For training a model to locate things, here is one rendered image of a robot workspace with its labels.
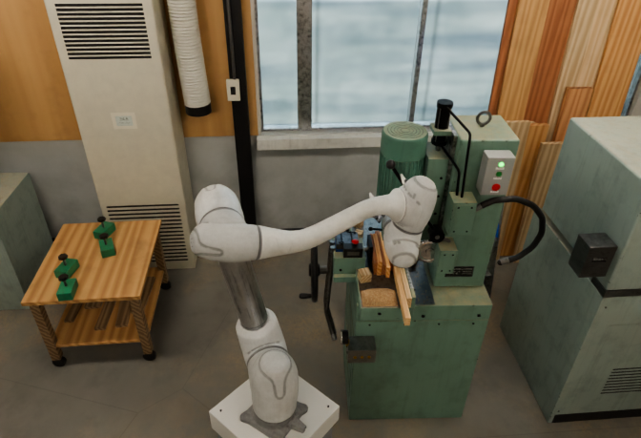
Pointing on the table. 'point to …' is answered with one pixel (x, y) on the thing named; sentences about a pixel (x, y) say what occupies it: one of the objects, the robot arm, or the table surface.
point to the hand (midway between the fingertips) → (387, 187)
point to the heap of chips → (380, 297)
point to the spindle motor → (401, 154)
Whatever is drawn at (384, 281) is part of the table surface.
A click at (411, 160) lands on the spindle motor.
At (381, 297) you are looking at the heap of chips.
